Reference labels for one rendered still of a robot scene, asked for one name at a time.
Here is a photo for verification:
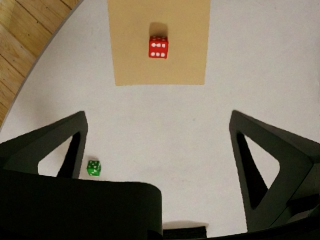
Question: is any green die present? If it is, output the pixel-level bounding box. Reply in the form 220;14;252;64
86;160;101;176

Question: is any red die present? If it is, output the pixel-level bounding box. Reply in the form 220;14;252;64
148;36;168;59

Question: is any tan mat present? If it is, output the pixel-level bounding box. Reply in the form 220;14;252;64
107;0;210;86

